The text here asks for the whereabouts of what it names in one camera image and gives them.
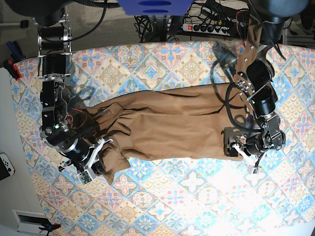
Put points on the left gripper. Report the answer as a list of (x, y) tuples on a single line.
[(232, 148)]

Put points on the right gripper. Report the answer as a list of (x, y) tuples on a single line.
[(85, 158)]

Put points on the brown t-shirt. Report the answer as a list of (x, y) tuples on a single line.
[(151, 125)]

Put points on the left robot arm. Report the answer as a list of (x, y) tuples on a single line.
[(261, 31)]

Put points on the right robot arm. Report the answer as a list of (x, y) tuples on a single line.
[(57, 131)]

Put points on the black orange clamp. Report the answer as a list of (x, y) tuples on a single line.
[(46, 225)]

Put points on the patterned tablecloth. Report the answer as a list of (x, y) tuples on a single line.
[(173, 185)]

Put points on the game console controller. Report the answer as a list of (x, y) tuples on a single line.
[(6, 167)]

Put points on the white power strip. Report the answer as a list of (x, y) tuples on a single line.
[(209, 29)]

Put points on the red black clamp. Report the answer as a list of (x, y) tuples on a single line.
[(12, 69)]

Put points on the blue plastic box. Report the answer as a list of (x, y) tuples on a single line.
[(155, 7)]

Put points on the white wall vent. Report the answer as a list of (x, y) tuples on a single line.
[(30, 222)]

